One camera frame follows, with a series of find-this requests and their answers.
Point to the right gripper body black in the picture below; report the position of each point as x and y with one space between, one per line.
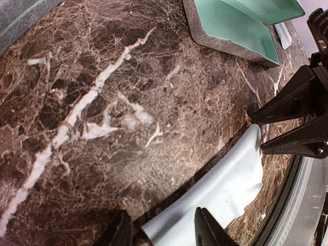
317 23

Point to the black front rail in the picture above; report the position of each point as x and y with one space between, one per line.
296 213

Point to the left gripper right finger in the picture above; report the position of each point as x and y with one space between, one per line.
208 232

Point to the beige glasses case teal lining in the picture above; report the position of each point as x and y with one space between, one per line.
240 28

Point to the folded light blue cloth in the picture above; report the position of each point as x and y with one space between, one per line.
284 35

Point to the light blue cleaning cloth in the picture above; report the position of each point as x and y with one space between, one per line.
225 190

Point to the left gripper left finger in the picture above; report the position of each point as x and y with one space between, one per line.
118 226

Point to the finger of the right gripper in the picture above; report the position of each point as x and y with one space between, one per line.
309 140
295 100

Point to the blue-grey glasses case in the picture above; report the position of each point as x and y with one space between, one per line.
17 17

